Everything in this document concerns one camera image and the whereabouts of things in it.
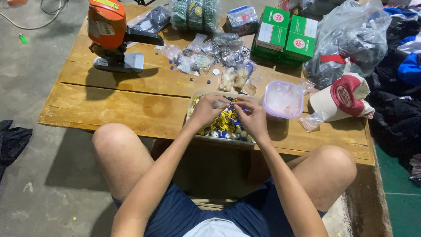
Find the person's legs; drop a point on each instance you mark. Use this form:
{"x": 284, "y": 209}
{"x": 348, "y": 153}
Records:
{"x": 131, "y": 158}

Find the clear tray of mixed buttons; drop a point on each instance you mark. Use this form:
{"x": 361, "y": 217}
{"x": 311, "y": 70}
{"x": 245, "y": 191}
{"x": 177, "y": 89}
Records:
{"x": 223, "y": 123}

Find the pile of dark clothing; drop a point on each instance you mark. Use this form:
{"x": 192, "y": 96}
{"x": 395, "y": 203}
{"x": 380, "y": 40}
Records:
{"x": 398, "y": 85}

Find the person's right fingers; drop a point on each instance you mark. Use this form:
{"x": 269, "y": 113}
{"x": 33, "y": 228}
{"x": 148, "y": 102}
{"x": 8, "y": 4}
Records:
{"x": 241, "y": 110}

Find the silver round button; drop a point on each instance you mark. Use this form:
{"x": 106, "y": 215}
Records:
{"x": 216, "y": 71}

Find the person's left hand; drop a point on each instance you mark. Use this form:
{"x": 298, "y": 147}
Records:
{"x": 204, "y": 110}

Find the green bundle in plastic wrap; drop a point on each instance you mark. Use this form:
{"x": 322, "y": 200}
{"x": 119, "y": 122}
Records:
{"x": 194, "y": 13}

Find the clear bag with grey item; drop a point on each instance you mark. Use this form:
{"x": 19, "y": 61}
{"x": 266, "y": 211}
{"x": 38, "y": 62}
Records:
{"x": 149, "y": 21}

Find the wooden table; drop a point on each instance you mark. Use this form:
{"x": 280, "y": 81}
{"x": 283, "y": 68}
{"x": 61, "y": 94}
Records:
{"x": 131, "y": 98}

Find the empty clear plastic bag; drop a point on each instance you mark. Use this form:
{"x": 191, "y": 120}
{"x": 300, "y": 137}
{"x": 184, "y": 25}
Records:
{"x": 311, "y": 120}

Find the green lighter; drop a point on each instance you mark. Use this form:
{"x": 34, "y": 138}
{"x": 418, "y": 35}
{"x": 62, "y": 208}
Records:
{"x": 23, "y": 38}

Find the large clear bag of dark items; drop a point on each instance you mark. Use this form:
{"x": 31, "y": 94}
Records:
{"x": 348, "y": 42}

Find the small clear plastic bag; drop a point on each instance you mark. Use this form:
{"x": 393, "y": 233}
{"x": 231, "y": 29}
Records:
{"x": 223, "y": 103}

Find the orange electric cloth cutter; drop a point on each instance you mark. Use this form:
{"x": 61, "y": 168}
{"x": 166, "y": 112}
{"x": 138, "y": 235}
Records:
{"x": 113, "y": 34}

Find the person's dark blue shorts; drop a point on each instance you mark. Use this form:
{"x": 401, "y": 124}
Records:
{"x": 210, "y": 210}

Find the blue and clear packet box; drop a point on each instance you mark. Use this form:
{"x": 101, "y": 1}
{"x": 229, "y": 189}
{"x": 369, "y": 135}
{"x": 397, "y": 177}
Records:
{"x": 242, "y": 20}

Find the person's left fingers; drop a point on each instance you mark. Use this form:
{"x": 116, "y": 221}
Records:
{"x": 218, "y": 100}

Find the dark cloth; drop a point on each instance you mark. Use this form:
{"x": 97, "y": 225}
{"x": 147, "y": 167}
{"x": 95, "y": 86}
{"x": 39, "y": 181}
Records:
{"x": 11, "y": 141}

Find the pile of small button bags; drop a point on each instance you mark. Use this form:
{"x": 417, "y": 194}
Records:
{"x": 210, "y": 54}

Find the person's grey shirt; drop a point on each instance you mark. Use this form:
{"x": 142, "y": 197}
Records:
{"x": 215, "y": 228}

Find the beige and red cap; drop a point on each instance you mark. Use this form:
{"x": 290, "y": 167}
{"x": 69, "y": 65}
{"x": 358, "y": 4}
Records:
{"x": 343, "y": 97}

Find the bag of cream buttons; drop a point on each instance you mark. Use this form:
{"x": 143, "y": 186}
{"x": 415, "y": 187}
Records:
{"x": 227, "y": 80}
{"x": 243, "y": 75}

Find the purple-rimmed clear plastic container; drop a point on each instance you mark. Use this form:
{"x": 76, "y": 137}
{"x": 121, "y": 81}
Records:
{"x": 283, "y": 99}

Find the green cardboard box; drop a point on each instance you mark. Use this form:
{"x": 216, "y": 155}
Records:
{"x": 299, "y": 41}
{"x": 272, "y": 31}

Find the person's right hand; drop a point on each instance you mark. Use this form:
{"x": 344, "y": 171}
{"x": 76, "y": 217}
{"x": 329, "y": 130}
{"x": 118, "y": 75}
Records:
{"x": 253, "y": 120}

